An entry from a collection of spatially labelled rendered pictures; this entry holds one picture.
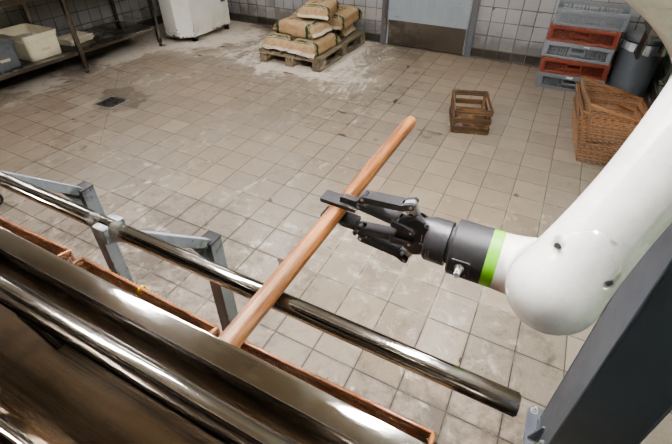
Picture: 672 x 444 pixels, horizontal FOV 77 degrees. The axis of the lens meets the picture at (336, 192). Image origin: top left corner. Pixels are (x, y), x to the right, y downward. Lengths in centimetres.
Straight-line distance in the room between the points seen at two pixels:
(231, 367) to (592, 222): 41
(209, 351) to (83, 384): 9
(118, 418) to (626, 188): 51
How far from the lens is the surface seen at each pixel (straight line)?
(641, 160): 56
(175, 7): 595
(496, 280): 68
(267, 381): 28
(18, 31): 576
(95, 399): 34
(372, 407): 106
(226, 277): 69
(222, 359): 30
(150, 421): 32
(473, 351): 208
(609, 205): 55
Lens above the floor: 167
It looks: 36 degrees down
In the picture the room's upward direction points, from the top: straight up
